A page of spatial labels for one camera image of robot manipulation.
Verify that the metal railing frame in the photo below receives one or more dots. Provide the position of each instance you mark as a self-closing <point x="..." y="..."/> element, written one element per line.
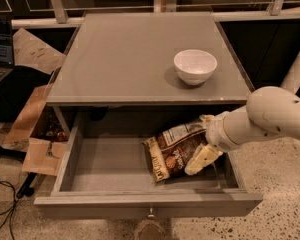
<point x="33" y="14"/>

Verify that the white ceramic bowl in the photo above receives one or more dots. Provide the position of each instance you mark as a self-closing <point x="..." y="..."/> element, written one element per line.
<point x="194" y="66"/>

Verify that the brown paper sheet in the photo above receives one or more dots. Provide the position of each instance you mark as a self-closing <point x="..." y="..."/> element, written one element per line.
<point x="33" y="52"/>

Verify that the open grey top drawer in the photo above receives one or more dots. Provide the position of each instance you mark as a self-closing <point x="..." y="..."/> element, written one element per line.
<point x="106" y="173"/>

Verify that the brown chip bag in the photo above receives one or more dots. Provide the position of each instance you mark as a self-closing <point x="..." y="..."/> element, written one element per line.
<point x="171" y="149"/>

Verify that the open laptop computer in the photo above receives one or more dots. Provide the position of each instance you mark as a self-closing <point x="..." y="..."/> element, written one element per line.
<point x="6" y="48"/>

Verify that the grey cabinet with counter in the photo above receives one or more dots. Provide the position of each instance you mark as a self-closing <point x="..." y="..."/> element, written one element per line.
<point x="120" y="73"/>

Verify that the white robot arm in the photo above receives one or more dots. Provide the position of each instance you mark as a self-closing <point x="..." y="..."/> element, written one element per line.
<point x="270" y="113"/>

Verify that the metal drawer knob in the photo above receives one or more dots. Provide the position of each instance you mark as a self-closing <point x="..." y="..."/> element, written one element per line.
<point x="151" y="214"/>

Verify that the open cardboard box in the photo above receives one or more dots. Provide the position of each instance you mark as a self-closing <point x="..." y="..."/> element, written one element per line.
<point x="45" y="151"/>

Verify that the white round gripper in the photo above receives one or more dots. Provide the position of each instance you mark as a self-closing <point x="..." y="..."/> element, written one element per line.
<point x="216" y="131"/>

